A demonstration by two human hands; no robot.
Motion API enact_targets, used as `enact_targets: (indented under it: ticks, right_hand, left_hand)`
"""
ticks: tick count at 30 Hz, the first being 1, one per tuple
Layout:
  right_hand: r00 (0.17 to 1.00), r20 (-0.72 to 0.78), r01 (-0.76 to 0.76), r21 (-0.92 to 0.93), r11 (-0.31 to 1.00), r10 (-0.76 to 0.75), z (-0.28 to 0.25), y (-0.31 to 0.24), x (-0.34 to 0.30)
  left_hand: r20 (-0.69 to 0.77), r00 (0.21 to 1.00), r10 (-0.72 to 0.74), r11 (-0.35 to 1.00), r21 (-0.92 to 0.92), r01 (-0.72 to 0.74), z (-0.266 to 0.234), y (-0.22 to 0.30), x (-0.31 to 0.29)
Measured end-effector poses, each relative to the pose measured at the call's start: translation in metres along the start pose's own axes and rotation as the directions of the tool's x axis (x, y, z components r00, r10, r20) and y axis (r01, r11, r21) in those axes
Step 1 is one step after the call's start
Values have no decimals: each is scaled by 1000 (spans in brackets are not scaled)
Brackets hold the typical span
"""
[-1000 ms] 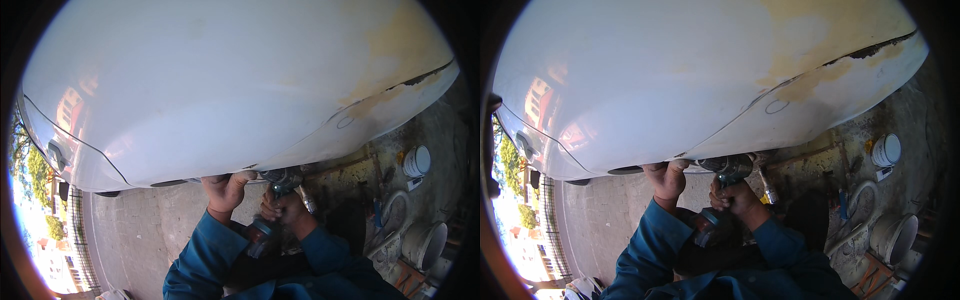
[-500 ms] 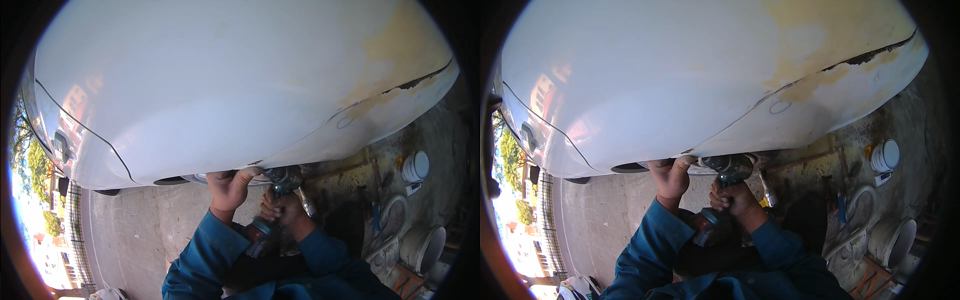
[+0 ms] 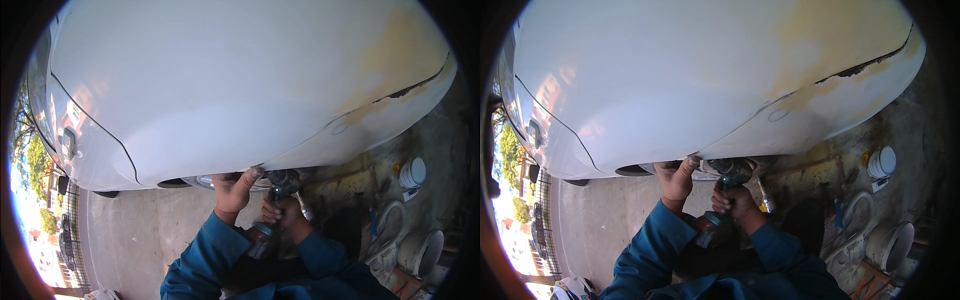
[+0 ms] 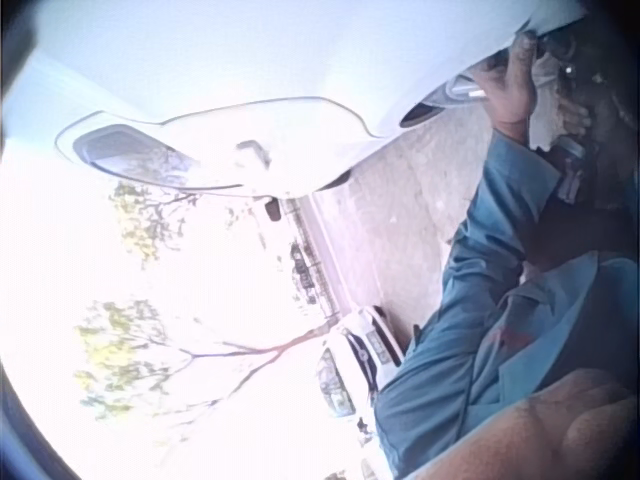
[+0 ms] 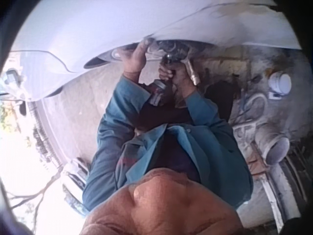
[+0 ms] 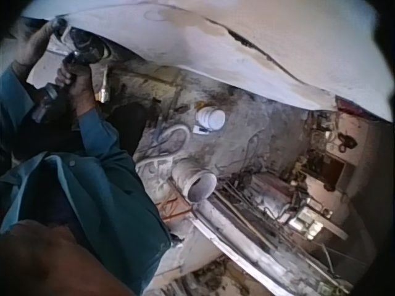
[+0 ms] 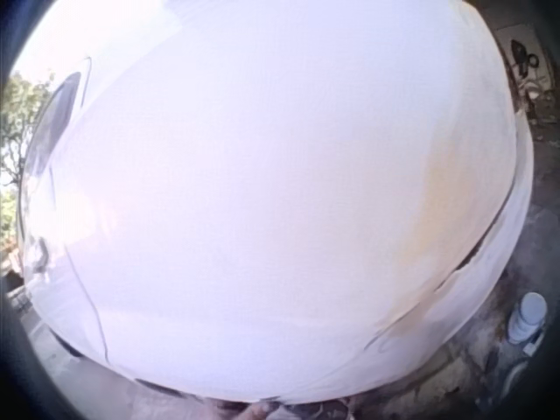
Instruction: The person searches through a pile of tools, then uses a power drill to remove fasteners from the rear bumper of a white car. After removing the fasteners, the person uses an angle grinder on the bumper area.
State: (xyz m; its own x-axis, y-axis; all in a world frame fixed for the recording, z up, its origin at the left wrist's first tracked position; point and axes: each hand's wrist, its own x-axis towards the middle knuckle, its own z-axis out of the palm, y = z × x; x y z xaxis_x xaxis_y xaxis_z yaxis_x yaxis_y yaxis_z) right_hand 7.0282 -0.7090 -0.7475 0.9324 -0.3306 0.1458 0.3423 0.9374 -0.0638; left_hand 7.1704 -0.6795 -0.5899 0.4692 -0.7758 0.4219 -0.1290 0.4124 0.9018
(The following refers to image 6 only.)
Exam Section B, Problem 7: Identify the tangle of dusty cables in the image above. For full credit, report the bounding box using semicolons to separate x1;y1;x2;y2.
135;122;193;189

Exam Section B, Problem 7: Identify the person's left hand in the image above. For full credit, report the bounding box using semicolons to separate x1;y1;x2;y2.
14;18;68;67

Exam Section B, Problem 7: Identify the long dusty metal beam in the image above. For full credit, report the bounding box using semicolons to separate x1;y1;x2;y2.
172;197;343;296

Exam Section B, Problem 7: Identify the person's right hand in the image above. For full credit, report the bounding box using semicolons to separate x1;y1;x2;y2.
55;59;97;118

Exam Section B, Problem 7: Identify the dusty grey bucket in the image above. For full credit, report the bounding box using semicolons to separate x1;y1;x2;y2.
170;157;218;205

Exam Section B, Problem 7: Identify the white plastic bucket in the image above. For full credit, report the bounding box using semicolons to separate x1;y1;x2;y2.
193;105;227;135

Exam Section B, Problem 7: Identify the large white stone slab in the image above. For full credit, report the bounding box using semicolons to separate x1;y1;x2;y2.
21;0;393;121

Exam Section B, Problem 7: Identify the dusty angle grinder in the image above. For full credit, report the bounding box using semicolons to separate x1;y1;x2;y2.
30;18;112;123

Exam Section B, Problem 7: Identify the cluttered workshop shelf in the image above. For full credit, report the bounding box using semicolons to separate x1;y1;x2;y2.
286;109;367;243

